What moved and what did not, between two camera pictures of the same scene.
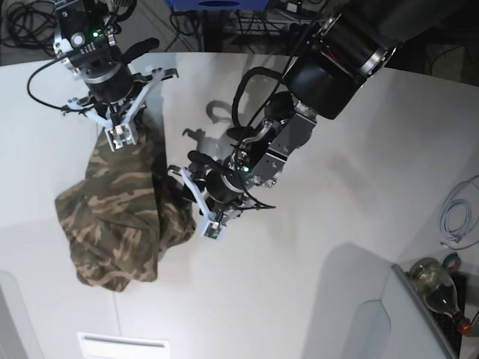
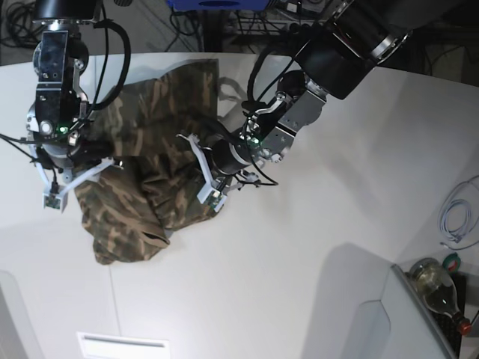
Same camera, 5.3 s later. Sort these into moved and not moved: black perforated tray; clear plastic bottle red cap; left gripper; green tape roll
Moved: left gripper
Not moved: green tape roll; black perforated tray; clear plastic bottle red cap
